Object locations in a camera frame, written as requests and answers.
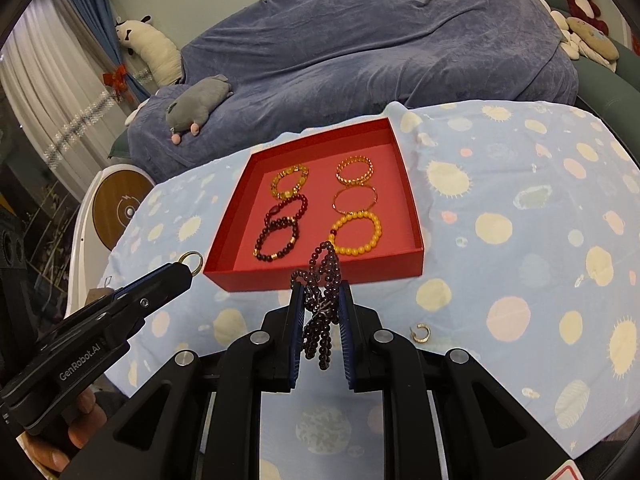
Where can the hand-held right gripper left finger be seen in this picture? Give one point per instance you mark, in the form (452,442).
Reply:
(298,340)

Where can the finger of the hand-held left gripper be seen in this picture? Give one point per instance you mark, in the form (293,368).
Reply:
(150,282)
(150,302)

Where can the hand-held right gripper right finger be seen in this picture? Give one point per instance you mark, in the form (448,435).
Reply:
(347,345)

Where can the red cardboard box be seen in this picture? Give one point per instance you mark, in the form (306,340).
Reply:
(390,265)

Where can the thin gold bangle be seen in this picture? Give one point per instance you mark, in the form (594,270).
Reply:
(350,189)

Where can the person's left hand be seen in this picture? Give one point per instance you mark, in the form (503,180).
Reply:
(82,406)

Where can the white device with wooden disc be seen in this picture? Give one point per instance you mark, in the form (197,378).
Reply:
(120,205)

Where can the light blue patterned sheet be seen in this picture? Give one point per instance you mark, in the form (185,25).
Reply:
(500,260)

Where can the grey plush mouse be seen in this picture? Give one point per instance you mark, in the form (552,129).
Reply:
(195,105)

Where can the red bow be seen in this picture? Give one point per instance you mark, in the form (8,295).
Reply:
(116,77)

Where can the white curtain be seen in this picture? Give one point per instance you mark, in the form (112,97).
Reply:
(50,85)

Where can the white plush cow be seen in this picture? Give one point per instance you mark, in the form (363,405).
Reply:
(155,50)

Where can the red edged white card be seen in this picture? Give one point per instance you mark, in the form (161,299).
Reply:
(570,474)

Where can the blue curtain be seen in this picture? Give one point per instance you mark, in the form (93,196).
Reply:
(90,5)

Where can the blue-grey blanket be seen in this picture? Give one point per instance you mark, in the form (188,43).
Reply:
(350,35)

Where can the green sofa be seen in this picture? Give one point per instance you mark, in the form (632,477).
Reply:
(620,85)

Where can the white plush toy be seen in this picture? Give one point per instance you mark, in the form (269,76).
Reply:
(565,35)

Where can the beige cookie plush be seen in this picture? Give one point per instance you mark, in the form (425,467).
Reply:
(595,42)

